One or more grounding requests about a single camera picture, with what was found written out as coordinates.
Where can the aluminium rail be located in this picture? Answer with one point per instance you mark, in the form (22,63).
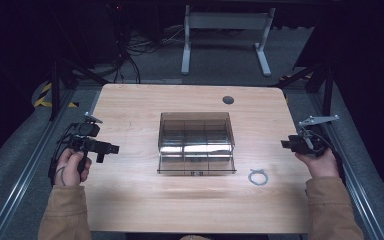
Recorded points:
(353,186)
(23,176)

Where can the grey metal table frame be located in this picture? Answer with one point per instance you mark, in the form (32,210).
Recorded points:
(226,20)

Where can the black metal stand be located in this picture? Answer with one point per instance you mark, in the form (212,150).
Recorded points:
(326,86)
(56,90)

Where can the person's left hand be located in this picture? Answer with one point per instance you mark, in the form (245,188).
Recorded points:
(69,168)

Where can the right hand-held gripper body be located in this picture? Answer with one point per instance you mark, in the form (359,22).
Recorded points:
(308,142)

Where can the clear plastic drawer box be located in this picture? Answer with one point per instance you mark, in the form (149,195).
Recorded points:
(196,143)

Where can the yellow black hazard tape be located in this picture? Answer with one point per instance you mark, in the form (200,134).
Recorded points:
(43,100)

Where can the person's right hand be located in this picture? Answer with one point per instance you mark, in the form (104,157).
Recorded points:
(320,165)

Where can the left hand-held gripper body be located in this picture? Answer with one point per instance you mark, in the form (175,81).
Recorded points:
(86,144)

